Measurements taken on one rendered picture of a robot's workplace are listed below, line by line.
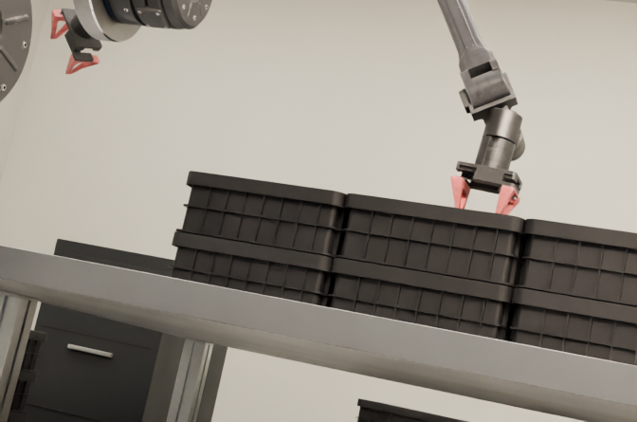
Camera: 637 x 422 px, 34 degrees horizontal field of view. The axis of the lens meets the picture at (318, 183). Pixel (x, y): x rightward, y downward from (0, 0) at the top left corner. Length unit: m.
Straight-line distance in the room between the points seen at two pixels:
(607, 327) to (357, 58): 4.12
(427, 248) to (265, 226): 0.28
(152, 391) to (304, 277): 1.71
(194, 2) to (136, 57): 4.54
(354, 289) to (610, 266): 0.40
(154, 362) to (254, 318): 2.19
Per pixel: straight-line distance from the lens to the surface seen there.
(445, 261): 1.67
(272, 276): 1.75
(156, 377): 3.39
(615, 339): 1.62
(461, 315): 1.65
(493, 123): 1.76
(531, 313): 1.63
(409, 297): 1.67
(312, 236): 1.74
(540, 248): 1.65
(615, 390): 1.11
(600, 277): 1.63
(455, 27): 1.90
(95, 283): 1.26
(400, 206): 1.69
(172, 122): 5.83
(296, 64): 5.69
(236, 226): 1.80
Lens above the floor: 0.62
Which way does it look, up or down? 11 degrees up
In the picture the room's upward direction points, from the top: 12 degrees clockwise
